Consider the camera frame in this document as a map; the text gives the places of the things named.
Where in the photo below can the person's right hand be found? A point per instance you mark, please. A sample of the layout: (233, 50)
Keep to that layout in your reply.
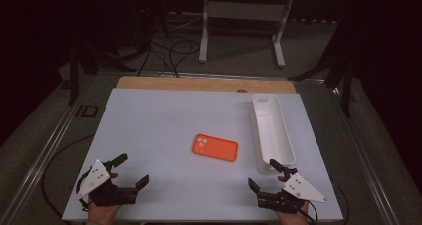
(293, 219)

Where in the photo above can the person's left hand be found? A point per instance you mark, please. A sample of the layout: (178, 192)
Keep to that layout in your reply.
(101, 214)

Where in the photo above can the white metal stand frame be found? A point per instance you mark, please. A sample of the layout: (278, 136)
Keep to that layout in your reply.
(244, 11)

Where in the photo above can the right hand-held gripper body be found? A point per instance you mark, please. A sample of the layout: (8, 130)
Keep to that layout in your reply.
(298, 189)

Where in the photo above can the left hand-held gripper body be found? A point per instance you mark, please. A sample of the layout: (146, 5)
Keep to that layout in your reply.
(99, 191)

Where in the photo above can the white table mat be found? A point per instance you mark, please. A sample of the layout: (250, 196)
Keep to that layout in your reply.
(159, 125)

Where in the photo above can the orange phone case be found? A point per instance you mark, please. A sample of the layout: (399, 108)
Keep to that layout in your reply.
(217, 148)

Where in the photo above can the metal floor rail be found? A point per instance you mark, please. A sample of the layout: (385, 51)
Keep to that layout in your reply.
(365, 158)
(46, 152)

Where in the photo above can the long white plastic tray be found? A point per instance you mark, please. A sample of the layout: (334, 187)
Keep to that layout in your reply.
(270, 128)

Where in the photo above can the black tripod stand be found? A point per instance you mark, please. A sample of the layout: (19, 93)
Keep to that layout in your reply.
(73, 82)
(346, 92)

